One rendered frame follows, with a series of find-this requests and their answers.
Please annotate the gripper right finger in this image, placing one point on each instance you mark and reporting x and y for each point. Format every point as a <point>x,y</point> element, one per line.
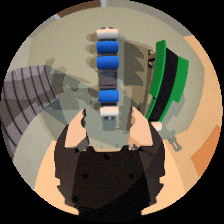
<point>144,137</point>

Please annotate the blue cylinder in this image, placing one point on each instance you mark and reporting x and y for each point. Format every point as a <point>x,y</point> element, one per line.
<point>107,47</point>
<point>108,62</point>
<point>108,96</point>

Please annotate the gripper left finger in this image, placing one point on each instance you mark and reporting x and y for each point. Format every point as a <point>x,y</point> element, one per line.
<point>72,139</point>

